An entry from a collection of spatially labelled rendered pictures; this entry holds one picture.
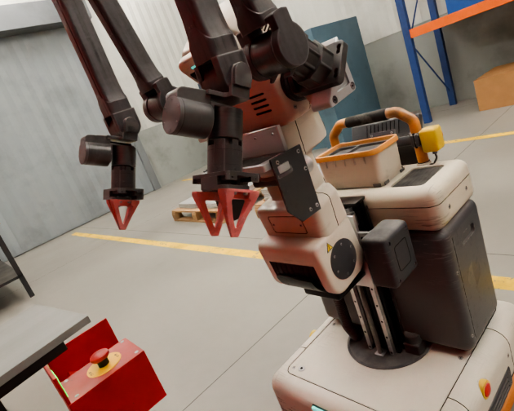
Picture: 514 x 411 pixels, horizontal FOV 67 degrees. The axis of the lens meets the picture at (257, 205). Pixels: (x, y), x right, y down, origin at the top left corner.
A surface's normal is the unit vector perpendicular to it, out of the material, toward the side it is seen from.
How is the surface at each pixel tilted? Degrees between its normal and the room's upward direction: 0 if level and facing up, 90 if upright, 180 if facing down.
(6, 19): 90
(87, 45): 90
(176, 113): 63
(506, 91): 90
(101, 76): 90
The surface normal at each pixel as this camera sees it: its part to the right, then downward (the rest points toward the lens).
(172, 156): 0.65, -0.02
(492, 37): -0.68, 0.43
